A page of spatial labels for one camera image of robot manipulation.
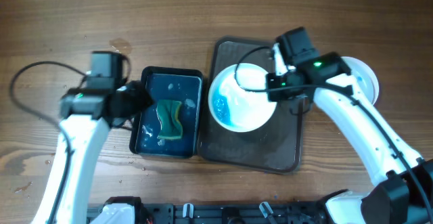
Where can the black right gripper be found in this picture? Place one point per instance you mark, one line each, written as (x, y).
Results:
(279, 82)

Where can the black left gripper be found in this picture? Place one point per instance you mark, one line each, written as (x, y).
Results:
(145, 98)

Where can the green yellow sponge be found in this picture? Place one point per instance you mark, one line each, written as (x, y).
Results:
(168, 114)

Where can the white plate blue smear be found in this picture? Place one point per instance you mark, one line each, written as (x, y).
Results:
(353, 63)

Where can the white plate blue dot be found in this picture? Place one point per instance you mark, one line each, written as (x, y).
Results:
(232, 106)

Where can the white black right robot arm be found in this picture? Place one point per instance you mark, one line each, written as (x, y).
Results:
(401, 177)

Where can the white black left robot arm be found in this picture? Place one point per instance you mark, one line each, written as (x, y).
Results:
(88, 115)

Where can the black water basin tray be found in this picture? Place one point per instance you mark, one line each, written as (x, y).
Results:
(182, 85)

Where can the dark brown serving tray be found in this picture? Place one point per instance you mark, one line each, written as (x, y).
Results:
(274, 147)

